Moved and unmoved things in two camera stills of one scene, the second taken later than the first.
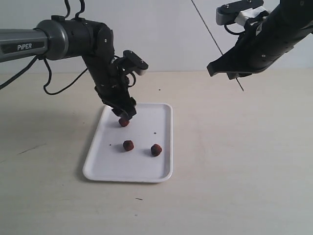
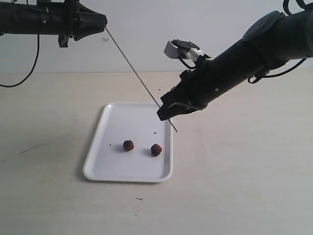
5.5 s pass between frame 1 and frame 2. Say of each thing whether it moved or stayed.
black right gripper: moved
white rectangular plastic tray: stayed
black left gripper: moved
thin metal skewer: moved
